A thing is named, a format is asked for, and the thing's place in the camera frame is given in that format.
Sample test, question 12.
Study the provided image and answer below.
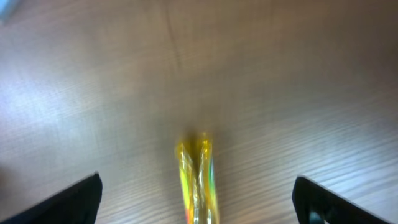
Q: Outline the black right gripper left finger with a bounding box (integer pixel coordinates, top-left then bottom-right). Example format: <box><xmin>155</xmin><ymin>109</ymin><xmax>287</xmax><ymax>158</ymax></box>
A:
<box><xmin>1</xmin><ymin>173</ymin><xmax>103</xmax><ymax>224</ymax></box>

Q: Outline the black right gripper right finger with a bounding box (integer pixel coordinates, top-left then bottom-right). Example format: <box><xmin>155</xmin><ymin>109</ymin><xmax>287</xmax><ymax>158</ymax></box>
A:
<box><xmin>292</xmin><ymin>176</ymin><xmax>388</xmax><ymax>224</ymax></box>

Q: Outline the yellow dish soap bottle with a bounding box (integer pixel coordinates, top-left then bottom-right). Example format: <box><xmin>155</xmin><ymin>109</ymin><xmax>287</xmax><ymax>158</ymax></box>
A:
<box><xmin>175</xmin><ymin>133</ymin><xmax>220</xmax><ymax>224</ymax></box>

